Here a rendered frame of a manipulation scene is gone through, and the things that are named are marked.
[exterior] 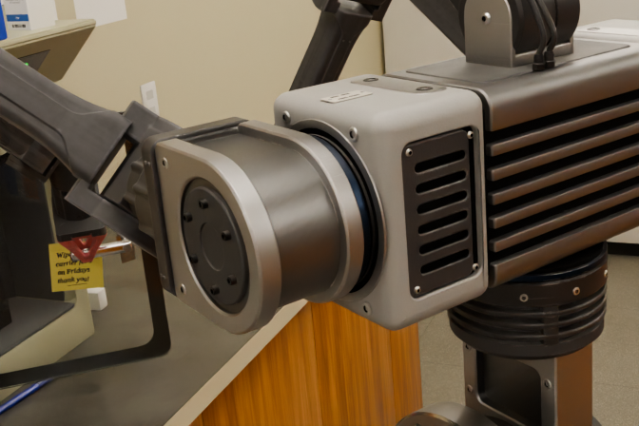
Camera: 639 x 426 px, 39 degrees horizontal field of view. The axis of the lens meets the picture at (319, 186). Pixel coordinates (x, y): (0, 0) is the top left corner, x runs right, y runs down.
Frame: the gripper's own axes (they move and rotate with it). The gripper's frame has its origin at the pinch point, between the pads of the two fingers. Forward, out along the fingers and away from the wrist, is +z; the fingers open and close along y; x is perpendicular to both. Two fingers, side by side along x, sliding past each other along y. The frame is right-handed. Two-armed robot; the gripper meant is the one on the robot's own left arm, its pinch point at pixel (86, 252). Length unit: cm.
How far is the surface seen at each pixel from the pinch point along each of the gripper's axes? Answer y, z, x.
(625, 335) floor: -77, 170, 185
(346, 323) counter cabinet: -29, 66, 53
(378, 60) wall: -234, 142, 138
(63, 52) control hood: -30.0, -14.9, 1.3
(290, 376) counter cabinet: -9, 53, 34
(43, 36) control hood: -24.0, -22.0, -1.0
